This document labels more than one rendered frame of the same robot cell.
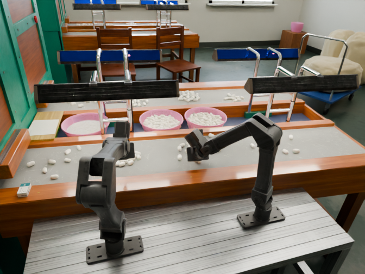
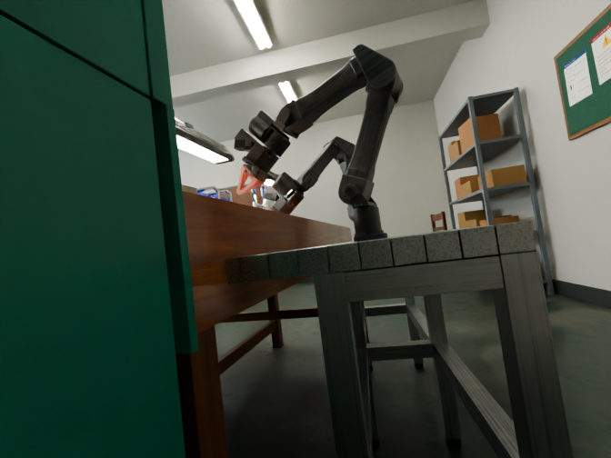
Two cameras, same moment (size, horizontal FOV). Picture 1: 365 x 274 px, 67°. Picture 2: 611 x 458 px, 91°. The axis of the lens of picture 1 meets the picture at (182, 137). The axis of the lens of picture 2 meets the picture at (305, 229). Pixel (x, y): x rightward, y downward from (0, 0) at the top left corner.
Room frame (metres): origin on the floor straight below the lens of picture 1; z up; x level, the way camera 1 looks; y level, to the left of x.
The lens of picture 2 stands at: (0.43, 0.93, 0.67)
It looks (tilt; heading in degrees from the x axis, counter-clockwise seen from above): 3 degrees up; 298
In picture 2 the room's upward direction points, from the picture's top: 7 degrees counter-clockwise
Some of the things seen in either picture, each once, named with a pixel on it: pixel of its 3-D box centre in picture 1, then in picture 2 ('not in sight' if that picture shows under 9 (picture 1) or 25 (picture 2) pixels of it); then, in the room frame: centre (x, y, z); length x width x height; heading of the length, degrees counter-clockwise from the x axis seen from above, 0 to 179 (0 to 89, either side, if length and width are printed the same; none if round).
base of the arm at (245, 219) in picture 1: (262, 211); not in sight; (0.83, -0.35, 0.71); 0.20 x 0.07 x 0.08; 108
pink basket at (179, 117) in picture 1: (161, 125); not in sight; (1.50, 0.13, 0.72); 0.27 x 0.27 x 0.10
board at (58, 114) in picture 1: (45, 125); not in sight; (1.35, 0.77, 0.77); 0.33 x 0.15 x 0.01; 13
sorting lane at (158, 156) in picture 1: (201, 153); not in sight; (1.20, -0.11, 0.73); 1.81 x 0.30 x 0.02; 103
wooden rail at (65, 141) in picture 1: (193, 138); not in sight; (1.38, -0.06, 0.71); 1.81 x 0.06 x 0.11; 103
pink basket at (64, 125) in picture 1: (86, 130); not in sight; (1.40, 0.56, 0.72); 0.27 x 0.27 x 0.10
